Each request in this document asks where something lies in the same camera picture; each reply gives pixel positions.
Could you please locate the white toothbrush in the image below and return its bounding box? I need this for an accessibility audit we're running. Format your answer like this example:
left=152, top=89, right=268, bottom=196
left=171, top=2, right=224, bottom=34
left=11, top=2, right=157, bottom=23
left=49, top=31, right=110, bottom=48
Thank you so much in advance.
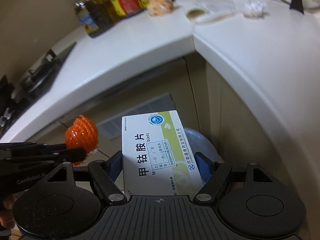
left=194, top=7, right=251, bottom=25

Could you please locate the white tissue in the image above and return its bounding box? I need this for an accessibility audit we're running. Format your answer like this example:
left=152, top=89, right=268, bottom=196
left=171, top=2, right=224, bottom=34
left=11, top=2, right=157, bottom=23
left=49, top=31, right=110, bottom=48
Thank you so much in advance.
left=242, top=0, right=268, bottom=18

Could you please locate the blue lined trash basket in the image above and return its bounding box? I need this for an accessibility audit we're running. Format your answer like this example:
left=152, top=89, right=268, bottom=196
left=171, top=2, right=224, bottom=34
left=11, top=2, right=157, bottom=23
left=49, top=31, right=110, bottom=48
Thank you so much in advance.
left=184, top=128, right=222, bottom=161

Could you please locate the clear plastic tray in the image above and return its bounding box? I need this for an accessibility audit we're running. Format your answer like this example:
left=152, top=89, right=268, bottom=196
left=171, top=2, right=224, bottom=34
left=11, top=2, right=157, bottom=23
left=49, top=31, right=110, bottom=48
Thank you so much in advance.
left=197, top=0, right=235, bottom=14

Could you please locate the orange net ball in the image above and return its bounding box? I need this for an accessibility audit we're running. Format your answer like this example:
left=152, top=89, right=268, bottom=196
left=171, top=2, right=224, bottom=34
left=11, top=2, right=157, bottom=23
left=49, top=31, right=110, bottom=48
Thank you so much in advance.
left=65, top=115, right=99, bottom=166

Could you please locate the white medicine box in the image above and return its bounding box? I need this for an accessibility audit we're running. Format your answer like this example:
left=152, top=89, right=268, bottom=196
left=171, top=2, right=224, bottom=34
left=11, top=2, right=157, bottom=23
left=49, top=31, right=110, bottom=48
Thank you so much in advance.
left=121, top=110, right=203, bottom=198

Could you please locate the black gas stove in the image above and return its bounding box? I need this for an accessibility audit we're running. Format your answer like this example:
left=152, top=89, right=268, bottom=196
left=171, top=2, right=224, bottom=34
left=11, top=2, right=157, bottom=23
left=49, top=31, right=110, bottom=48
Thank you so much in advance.
left=1, top=42, right=76, bottom=136

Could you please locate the cabinet vent grille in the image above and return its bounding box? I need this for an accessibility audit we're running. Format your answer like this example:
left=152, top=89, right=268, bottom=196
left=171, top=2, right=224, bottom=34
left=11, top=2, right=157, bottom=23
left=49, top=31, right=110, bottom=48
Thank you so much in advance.
left=96, top=93, right=177, bottom=141

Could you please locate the large dark oil bottle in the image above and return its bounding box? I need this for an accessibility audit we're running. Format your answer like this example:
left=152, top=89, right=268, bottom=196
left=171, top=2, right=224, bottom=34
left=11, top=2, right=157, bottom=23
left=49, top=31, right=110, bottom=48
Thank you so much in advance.
left=71, top=0, right=113, bottom=38

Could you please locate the orange snack wrapper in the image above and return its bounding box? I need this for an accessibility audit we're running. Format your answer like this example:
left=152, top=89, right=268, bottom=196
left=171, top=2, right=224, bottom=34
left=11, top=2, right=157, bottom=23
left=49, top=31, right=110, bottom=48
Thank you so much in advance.
left=147, top=0, right=174, bottom=16

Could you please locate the person left hand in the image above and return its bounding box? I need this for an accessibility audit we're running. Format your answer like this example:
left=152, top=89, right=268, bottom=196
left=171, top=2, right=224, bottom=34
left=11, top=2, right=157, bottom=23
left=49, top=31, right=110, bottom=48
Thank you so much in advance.
left=1, top=195, right=15, bottom=229

